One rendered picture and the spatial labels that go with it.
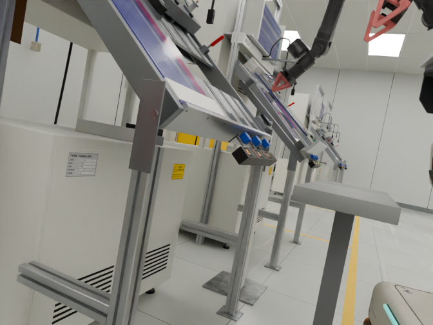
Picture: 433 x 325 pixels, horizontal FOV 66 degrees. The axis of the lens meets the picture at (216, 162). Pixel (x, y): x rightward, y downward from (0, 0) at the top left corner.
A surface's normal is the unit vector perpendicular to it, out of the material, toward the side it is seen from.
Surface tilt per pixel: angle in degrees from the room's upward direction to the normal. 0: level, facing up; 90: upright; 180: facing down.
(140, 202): 90
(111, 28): 90
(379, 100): 90
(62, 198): 90
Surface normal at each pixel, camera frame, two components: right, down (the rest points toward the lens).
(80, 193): 0.90, 0.18
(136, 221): -0.40, -0.02
